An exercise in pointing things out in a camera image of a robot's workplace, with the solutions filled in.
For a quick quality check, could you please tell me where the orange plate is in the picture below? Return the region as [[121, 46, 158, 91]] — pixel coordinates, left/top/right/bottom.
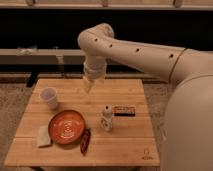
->
[[48, 110, 86, 145]]

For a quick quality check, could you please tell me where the red chili pepper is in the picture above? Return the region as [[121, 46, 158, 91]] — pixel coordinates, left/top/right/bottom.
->
[[80, 129, 91, 155]]

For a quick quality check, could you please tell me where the small white bottle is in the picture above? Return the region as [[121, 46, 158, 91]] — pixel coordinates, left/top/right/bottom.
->
[[100, 106, 114, 132]]

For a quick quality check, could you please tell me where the translucent plastic cup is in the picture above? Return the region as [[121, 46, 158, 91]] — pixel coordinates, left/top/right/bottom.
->
[[39, 87, 58, 110]]

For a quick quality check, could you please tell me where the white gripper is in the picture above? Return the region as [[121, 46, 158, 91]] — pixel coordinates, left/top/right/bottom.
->
[[83, 60, 106, 93]]

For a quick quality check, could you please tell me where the wooden table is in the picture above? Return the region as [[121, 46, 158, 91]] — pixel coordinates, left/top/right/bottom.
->
[[5, 79, 160, 167]]

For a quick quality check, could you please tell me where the white sponge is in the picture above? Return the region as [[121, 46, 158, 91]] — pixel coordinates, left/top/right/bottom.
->
[[37, 125, 51, 148]]

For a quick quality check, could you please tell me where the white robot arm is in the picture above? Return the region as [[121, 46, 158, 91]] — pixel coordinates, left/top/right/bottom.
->
[[78, 23, 213, 171]]

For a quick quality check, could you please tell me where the wooden bench rail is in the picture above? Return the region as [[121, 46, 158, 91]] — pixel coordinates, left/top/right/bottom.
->
[[0, 48, 85, 65]]

